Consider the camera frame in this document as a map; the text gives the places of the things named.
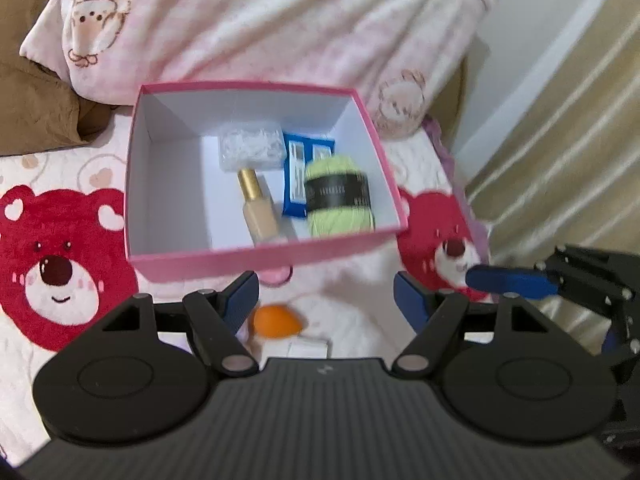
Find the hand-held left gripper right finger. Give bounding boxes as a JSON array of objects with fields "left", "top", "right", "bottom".
[{"left": 393, "top": 270, "right": 551, "bottom": 381}]

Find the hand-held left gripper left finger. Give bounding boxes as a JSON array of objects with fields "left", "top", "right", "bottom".
[{"left": 100, "top": 270, "right": 261, "bottom": 380}]

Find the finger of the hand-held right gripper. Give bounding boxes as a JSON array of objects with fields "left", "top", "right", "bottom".
[{"left": 465, "top": 265, "right": 562, "bottom": 302}]

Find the orange makeup sponge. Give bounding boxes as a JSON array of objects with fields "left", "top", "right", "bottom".
[{"left": 248, "top": 305, "right": 304, "bottom": 337}]

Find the small white carton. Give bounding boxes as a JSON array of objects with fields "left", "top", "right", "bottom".
[{"left": 237, "top": 327, "right": 331, "bottom": 361}]

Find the beige foundation bottle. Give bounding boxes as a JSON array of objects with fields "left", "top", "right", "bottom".
[{"left": 236, "top": 168, "right": 288, "bottom": 247}]

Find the green yarn ball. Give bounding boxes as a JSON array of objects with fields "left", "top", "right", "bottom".
[{"left": 304, "top": 155, "right": 376, "bottom": 238}]

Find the blue needle packet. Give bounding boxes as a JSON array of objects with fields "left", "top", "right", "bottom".
[{"left": 281, "top": 131, "right": 337, "bottom": 219}]

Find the pink cardboard box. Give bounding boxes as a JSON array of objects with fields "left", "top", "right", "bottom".
[{"left": 124, "top": 81, "right": 410, "bottom": 283}]

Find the beige striped curtain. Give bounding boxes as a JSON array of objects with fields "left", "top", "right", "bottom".
[{"left": 465, "top": 0, "right": 640, "bottom": 361}]

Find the beige bed headboard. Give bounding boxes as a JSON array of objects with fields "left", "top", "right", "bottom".
[{"left": 450, "top": 40, "right": 492, "bottom": 133}]

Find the red bear printed blanket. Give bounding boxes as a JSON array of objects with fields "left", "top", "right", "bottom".
[{"left": 0, "top": 110, "right": 493, "bottom": 466}]

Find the pink printed pillow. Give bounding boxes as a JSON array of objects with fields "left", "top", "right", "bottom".
[{"left": 20, "top": 0, "right": 498, "bottom": 138}]

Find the brown pillow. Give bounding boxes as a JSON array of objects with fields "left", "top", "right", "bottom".
[{"left": 0, "top": 0, "right": 108, "bottom": 156}]

